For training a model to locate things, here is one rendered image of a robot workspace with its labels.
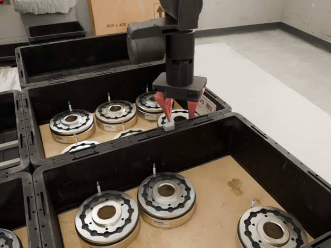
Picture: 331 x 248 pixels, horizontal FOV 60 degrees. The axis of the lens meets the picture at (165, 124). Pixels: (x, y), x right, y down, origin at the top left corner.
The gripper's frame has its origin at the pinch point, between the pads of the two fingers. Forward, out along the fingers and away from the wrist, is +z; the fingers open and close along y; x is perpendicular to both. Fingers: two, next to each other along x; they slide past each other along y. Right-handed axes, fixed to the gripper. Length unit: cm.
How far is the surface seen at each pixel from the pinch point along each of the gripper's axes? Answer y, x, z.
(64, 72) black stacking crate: -48, 23, 4
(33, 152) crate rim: -18.5, -24.3, -4.4
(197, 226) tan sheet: 9.8, -21.9, 6.5
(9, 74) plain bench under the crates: -89, 35, 16
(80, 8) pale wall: -186, 231, 33
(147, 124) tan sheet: -9.6, 2.8, 5.6
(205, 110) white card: 4.6, 5.7, 0.7
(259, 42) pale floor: 5, 329, 87
